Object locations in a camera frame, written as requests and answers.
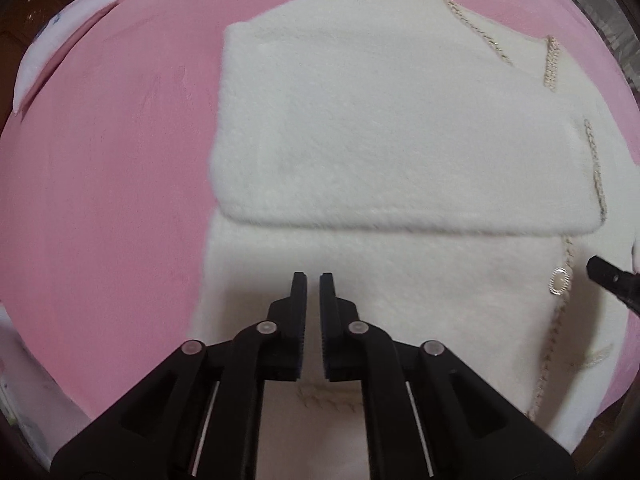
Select white fuzzy cardigan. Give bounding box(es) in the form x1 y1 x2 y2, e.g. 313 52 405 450
192 0 639 479

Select beige lace-covered furniture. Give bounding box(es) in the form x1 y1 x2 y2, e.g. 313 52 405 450
572 0 639 100

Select small white printed pillow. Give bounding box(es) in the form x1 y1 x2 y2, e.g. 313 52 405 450
12 0 118 115

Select colourful printed box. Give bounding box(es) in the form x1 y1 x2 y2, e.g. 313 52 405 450
1 310 90 466

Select pink plush bed blanket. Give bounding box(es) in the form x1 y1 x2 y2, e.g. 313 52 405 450
1 0 639 417

